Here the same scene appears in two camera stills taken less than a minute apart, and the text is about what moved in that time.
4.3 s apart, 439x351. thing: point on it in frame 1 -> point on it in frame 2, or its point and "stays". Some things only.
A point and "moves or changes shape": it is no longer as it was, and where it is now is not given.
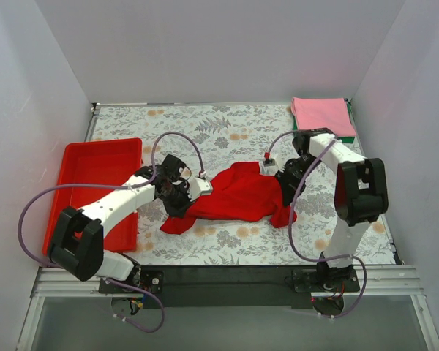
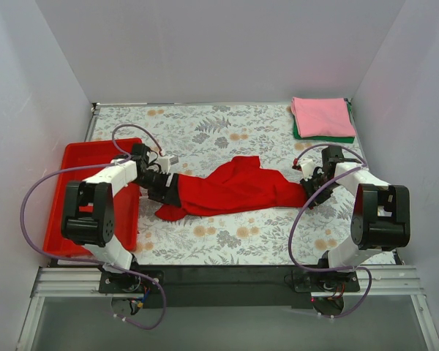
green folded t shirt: [347, 140] stays
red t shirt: [244, 192] moves or changes shape
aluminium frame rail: [394, 281] stays
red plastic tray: [99, 162] stays
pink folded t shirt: [317, 112] stays
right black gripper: [290, 183] -> [315, 189]
